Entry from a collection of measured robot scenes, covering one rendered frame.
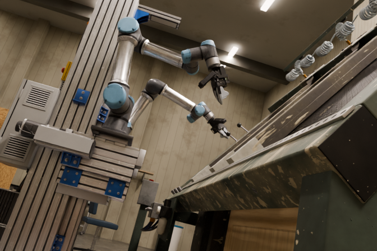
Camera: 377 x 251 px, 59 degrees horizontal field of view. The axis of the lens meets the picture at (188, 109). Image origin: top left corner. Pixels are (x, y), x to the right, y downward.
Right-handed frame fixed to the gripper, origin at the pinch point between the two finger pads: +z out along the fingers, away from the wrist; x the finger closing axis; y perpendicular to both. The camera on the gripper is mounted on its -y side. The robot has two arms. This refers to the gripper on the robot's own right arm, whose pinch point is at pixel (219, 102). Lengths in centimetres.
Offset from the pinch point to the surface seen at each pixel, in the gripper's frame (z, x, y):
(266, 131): 27, -48, -4
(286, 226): 59, -58, -12
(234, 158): 34, -48, -19
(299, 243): 54, -108, -35
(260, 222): 58, -36, -11
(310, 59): -22, 15, 74
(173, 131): -140, 755, 127
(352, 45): -11, -25, 70
